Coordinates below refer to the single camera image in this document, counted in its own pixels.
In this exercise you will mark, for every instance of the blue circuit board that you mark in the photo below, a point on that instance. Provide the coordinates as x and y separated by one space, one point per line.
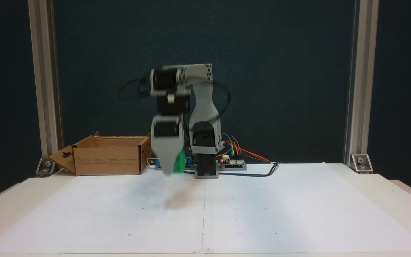
189 161

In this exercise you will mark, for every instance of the grey board mount plate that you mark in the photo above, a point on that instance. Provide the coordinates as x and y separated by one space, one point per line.
234 167

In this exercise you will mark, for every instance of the green die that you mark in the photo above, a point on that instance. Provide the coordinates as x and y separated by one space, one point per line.
180 162

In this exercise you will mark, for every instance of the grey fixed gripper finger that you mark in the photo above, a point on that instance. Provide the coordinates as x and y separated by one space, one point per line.
166 151

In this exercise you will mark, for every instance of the aluminium frame post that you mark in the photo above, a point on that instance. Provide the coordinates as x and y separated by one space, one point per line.
43 71
362 71

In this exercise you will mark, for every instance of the open cardboard box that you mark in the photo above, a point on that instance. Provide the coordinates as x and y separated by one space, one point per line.
107 161

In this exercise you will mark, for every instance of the metal corner bracket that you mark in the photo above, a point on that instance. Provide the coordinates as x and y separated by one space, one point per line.
46 166
361 163

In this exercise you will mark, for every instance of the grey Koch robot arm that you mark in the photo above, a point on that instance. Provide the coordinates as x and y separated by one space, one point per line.
205 103

